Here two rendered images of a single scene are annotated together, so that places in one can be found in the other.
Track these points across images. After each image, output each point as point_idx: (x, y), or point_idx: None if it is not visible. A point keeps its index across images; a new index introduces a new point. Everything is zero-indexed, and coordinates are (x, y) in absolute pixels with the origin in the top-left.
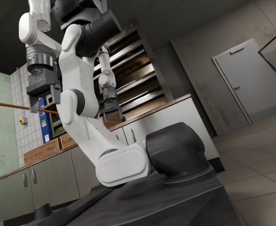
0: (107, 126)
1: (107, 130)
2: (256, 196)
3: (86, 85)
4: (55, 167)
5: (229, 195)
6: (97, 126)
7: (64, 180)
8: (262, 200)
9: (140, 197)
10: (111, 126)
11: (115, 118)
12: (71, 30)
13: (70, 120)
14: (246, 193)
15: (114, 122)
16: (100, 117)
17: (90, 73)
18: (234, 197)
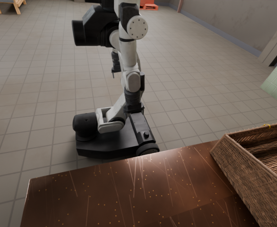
0: (222, 156)
1: (120, 106)
2: (64, 162)
3: (122, 74)
4: None
5: (76, 166)
6: (120, 99)
7: None
8: (64, 158)
9: (103, 120)
10: (235, 172)
11: None
12: None
13: None
14: (67, 167)
15: (259, 189)
16: (226, 133)
17: (122, 65)
18: (74, 164)
